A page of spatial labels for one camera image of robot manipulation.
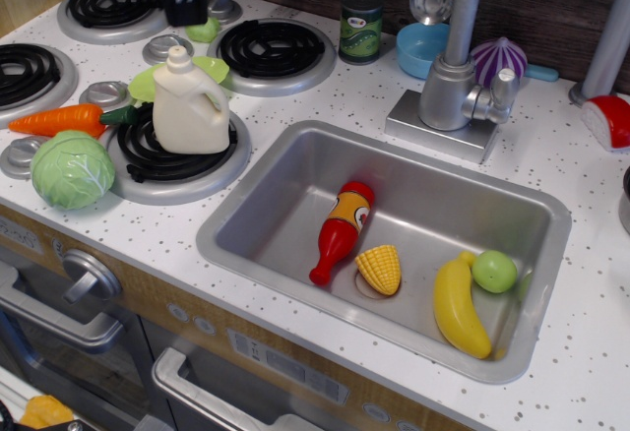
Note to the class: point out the far left stove burner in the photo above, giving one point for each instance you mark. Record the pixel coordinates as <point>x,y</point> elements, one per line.
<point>34,78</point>

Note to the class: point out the silver dishwasher door handle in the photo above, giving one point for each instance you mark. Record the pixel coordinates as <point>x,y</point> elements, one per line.
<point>167,377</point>

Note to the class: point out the yellow toy banana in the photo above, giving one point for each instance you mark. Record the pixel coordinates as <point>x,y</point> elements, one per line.
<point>453,308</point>

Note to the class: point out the orange toy carrot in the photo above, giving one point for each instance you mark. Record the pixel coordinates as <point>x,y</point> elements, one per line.
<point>84,117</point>

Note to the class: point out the small green toy lettuce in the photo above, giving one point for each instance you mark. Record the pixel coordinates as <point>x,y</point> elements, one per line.
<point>205,33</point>

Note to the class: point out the purple white toy onion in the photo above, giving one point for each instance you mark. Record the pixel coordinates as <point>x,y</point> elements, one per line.
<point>495,55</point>

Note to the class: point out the silver vertical pole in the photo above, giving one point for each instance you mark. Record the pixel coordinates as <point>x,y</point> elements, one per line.
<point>611,51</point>

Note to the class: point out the red white toy cheese wedge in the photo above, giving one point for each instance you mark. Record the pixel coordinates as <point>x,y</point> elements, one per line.
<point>607,117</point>

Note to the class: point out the silver oven door handle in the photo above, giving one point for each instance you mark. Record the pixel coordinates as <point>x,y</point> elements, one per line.
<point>98,335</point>

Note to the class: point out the silver stove knob lower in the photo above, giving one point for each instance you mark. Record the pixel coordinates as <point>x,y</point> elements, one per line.
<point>107,95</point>

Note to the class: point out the green toy cabbage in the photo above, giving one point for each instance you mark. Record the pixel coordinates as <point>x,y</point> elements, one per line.
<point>72,171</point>

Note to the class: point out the silver metal sink basin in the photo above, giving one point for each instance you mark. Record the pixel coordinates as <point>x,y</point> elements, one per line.
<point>267,227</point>

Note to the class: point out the silver stove knob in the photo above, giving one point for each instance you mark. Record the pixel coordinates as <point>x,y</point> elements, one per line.
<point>17,157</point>
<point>224,11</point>
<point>155,51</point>
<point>107,95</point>

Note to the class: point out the silver toy faucet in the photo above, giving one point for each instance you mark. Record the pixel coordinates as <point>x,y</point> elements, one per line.
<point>453,114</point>

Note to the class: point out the silver stove knob front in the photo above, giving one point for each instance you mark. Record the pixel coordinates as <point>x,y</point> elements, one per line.
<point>17,157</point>

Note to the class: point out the light green toy plate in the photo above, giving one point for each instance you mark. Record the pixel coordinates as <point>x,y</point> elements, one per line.
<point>142,87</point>

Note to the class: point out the cream toy detergent bottle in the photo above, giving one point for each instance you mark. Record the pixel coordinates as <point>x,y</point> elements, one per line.
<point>191,112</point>

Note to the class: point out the yellow toy corn piece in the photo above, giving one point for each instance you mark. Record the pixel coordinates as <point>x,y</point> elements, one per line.
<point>380,268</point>

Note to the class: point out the stove burner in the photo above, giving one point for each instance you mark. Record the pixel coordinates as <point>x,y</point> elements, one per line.
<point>274,57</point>
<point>34,78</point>
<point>149,175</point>
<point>111,22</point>

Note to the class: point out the green toy pea can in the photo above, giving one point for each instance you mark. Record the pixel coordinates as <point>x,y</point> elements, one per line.
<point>360,31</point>

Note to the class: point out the green toy apple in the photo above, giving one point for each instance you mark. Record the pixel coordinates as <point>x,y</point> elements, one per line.
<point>494,271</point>

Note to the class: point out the red toy ketchup bottle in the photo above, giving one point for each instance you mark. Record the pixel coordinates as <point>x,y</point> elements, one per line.
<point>342,228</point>

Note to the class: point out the back right stove burner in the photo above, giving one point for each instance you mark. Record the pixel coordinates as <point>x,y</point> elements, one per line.
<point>274,57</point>

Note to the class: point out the blue toy pan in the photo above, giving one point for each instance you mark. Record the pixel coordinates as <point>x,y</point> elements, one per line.
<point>419,45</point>

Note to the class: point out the front stove burner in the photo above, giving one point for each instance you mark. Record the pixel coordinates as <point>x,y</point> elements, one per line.
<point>149,175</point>

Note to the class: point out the back left stove burner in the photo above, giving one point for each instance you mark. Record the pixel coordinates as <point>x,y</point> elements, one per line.
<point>111,22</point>

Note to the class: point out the yellow cloth object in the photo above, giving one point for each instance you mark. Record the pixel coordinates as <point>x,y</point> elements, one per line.
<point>45,411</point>

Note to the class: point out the silver stove knob top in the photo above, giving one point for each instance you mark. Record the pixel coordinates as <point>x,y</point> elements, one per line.
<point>224,11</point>

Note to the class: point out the silver stove knob middle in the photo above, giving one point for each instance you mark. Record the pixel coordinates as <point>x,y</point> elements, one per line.
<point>155,51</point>

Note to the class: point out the silver oven dial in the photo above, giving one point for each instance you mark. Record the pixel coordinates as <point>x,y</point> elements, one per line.
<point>89,276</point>

